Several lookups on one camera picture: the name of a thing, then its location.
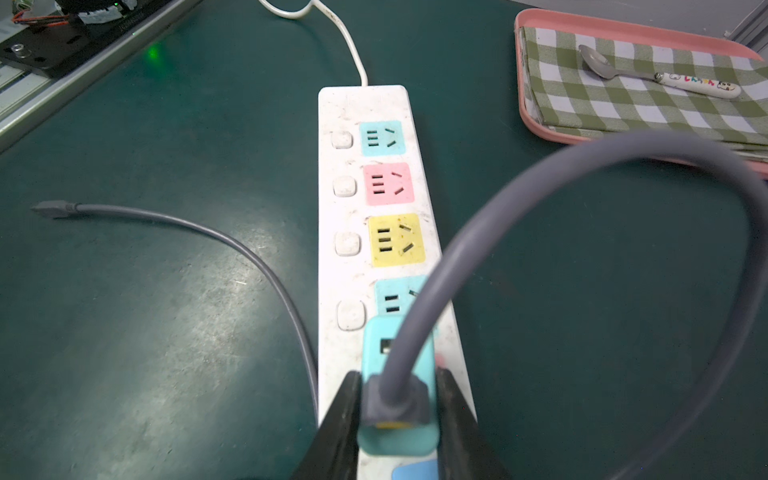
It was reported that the white power strip cord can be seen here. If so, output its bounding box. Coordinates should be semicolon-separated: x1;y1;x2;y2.
259;0;370;89

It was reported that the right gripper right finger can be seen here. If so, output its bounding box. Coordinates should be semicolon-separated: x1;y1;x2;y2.
436;368;510;480

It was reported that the pink tray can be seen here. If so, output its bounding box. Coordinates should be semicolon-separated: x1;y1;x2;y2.
514;9;767;174

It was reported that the spoon with white handle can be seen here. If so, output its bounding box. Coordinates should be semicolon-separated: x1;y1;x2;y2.
578;45;742;100

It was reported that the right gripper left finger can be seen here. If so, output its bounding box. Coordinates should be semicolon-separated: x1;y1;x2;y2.
290;371;362;480

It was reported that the aluminium front rail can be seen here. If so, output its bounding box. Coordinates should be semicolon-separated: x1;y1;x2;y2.
1;1;199;151

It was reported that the green checkered cloth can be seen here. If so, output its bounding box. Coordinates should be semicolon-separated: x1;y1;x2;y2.
518;27;767;162

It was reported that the teal USB charger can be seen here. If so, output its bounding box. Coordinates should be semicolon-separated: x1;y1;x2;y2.
357;314;440;457

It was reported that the white colourful power strip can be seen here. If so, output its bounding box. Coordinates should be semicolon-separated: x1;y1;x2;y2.
316;85;479;480

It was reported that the grey cable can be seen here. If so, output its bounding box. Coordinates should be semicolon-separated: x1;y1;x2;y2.
31;130;768;480

